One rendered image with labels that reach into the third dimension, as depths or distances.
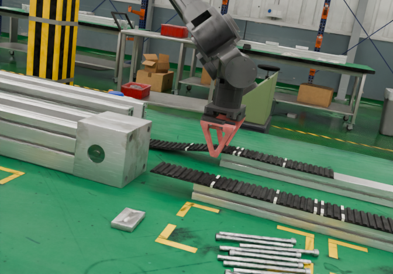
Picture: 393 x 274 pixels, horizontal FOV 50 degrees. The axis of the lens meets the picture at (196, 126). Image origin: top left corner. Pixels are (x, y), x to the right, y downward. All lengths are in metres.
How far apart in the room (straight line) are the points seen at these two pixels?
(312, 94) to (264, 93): 4.36
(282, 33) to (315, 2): 0.80
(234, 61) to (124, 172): 0.27
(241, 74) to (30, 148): 0.38
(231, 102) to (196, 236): 0.33
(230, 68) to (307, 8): 7.65
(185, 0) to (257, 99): 0.49
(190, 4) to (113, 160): 0.37
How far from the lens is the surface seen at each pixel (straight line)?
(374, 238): 0.69
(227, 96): 0.82
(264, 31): 8.41
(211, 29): 0.81
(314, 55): 5.69
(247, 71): 0.75
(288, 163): 0.85
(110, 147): 0.69
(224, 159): 0.87
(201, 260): 0.54
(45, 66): 4.19
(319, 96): 5.62
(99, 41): 9.51
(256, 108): 1.30
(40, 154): 0.77
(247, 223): 0.65
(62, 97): 0.95
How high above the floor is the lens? 1.06
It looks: 14 degrees down
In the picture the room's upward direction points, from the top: 9 degrees clockwise
